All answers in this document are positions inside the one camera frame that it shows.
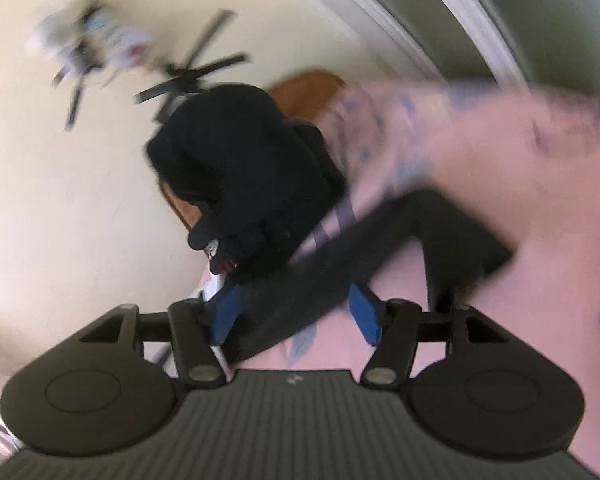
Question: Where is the black ceiling fan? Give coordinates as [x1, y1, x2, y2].
[25, 0, 253, 132]

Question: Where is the dark cloth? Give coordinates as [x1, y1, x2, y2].
[225, 187, 513, 366]

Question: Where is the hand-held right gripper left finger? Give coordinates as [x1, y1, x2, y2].
[77, 282, 243, 389]

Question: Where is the black garment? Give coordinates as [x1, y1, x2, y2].
[145, 84, 348, 283]

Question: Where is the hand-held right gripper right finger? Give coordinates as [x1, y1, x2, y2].
[349, 282, 518, 389]

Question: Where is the pink floral bedsheet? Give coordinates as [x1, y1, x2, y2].
[195, 80, 600, 478]

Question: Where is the brown cushion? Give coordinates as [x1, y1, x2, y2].
[157, 72, 349, 233]

